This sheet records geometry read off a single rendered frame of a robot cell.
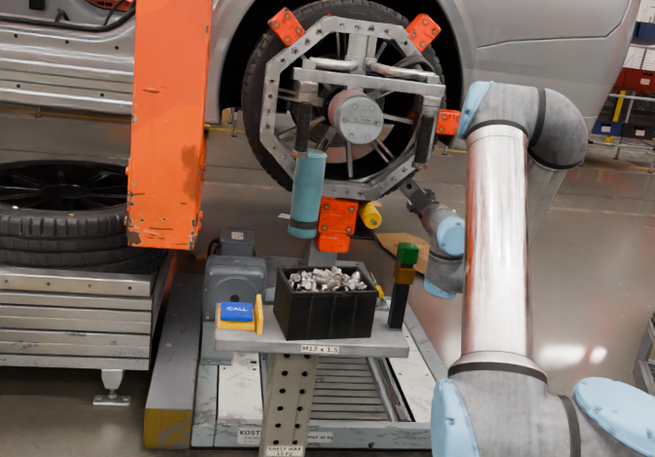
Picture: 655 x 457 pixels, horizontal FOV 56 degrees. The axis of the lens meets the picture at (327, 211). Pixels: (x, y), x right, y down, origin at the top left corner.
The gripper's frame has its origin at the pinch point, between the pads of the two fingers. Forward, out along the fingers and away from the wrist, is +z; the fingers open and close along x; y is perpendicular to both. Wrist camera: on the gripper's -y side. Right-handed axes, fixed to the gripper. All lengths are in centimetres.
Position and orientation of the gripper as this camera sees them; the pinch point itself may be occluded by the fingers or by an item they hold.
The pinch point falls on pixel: (412, 192)
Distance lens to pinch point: 193.3
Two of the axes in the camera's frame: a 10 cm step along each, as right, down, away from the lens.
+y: 6.0, 7.3, 3.3
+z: -1.5, -3.1, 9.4
